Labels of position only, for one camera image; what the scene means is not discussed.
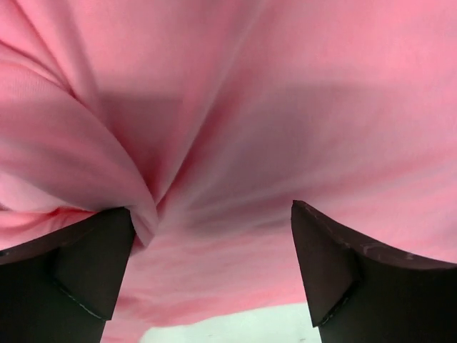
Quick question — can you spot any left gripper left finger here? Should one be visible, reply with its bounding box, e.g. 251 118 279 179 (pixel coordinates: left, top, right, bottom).
1 208 135 343

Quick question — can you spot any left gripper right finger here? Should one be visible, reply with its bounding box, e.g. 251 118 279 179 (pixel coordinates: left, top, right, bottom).
291 201 456 343

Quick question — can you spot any pink t shirt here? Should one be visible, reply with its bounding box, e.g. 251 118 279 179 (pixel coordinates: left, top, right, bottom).
1 1 456 342

